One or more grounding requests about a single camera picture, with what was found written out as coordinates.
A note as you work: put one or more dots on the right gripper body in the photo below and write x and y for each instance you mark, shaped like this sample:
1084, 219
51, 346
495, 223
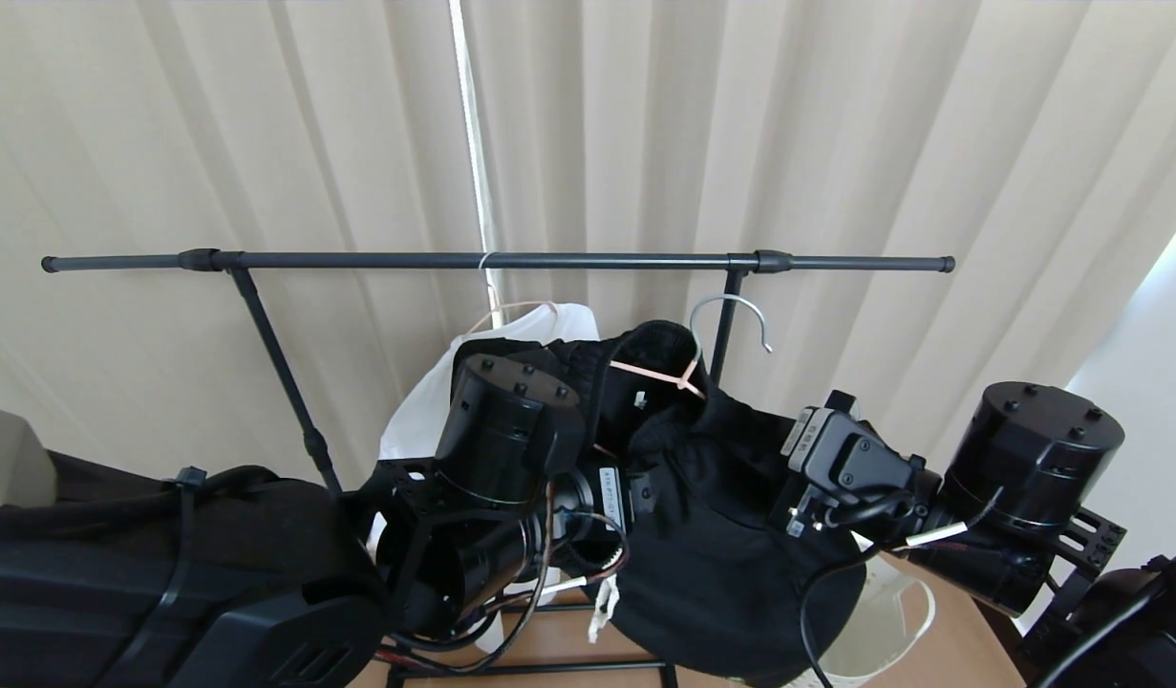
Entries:
998, 573

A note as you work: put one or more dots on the white laundry basket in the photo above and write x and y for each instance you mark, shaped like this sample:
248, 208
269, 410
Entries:
893, 612

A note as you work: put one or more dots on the black garment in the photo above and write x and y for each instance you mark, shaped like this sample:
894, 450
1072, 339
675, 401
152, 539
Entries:
721, 535

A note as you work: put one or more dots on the pink clothes hanger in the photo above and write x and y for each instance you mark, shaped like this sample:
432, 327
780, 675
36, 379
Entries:
511, 306
654, 375

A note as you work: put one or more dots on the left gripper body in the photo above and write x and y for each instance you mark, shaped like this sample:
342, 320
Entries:
473, 573

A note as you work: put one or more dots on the white printed garment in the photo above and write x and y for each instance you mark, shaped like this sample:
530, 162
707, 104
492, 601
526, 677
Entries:
425, 401

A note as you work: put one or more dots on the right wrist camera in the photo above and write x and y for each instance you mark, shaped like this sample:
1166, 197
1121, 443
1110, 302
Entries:
855, 459

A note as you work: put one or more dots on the black clothes rack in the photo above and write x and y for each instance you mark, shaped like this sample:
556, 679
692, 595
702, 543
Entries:
358, 260

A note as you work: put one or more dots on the beige curtain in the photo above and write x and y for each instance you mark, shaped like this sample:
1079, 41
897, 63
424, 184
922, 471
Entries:
788, 115

